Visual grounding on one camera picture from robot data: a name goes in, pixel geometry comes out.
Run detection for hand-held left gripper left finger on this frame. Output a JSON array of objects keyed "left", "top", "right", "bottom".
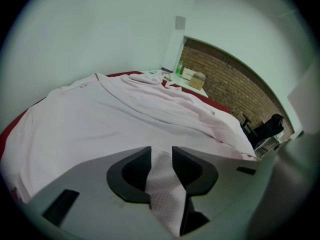
[{"left": 106, "top": 146, "right": 152, "bottom": 204}]

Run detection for black office chair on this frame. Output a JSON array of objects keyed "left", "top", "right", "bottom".
[{"left": 241, "top": 113, "right": 286, "bottom": 150}]

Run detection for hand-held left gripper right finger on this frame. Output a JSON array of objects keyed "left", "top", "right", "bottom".
[{"left": 171, "top": 145, "right": 219, "bottom": 197}]

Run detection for red tablecloth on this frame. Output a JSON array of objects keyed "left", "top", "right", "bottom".
[{"left": 0, "top": 70, "right": 231, "bottom": 157}]

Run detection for pink robe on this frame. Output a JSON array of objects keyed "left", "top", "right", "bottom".
[{"left": 1, "top": 71, "right": 258, "bottom": 237}]

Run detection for white wall panel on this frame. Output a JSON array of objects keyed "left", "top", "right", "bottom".
[{"left": 175, "top": 15, "right": 186, "bottom": 31}]

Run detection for white side table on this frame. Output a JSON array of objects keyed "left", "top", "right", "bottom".
[{"left": 139, "top": 68, "right": 209, "bottom": 98}]

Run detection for light wooden box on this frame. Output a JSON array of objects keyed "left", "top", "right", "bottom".
[{"left": 189, "top": 74, "right": 205, "bottom": 90}]

